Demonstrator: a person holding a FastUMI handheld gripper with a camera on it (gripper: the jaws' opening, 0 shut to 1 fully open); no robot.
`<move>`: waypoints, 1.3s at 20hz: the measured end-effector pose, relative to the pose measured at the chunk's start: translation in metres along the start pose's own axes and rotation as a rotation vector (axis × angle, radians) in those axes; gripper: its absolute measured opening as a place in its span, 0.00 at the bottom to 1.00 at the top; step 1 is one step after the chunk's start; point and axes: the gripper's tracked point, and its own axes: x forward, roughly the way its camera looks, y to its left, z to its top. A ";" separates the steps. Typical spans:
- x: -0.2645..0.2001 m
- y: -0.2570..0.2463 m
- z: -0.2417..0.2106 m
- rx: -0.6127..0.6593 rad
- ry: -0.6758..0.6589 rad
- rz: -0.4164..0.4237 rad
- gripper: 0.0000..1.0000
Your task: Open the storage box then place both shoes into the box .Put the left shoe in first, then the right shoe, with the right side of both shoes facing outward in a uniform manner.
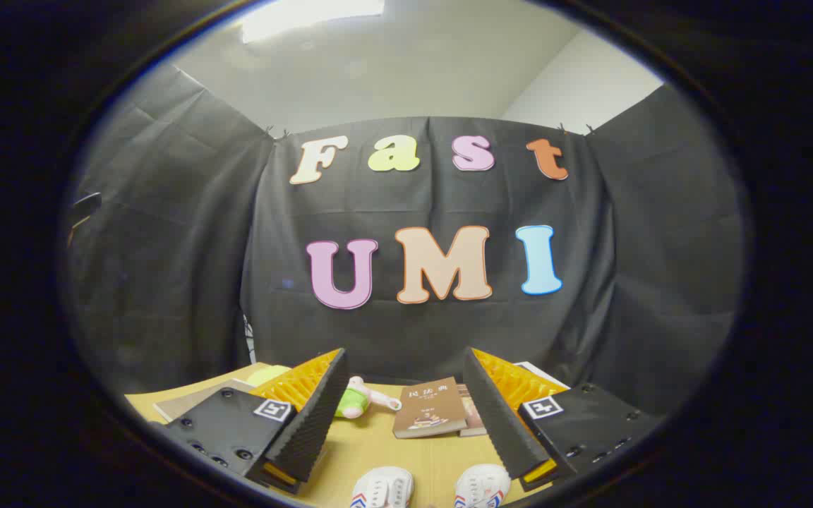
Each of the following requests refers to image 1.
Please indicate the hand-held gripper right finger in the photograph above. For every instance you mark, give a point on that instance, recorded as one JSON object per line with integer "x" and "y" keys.
{"x": 498, "y": 416}

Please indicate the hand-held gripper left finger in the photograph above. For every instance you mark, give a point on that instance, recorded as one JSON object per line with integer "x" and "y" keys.
{"x": 315, "y": 423}

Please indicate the white canvas shoe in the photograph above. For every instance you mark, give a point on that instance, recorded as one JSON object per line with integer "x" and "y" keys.
{"x": 483, "y": 487}
{"x": 382, "y": 488}

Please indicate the beige storage box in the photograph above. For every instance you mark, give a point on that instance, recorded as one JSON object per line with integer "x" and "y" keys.
{"x": 191, "y": 403}

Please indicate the tan book with pictures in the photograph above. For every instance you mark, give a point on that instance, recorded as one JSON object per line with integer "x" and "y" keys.
{"x": 473, "y": 416}

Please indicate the pink and green plush toy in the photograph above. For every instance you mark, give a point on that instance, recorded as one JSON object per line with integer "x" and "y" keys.
{"x": 353, "y": 403}

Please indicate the white book with portrait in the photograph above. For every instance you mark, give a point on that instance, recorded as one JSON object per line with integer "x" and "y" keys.
{"x": 537, "y": 372}

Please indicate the yellow round plush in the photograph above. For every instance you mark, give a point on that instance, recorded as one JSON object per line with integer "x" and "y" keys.
{"x": 269, "y": 375}

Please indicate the brown cover book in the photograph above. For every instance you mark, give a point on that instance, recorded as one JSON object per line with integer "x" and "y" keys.
{"x": 431, "y": 409}

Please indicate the black backdrop cloth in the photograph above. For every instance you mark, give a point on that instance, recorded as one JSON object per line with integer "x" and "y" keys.
{"x": 435, "y": 331}

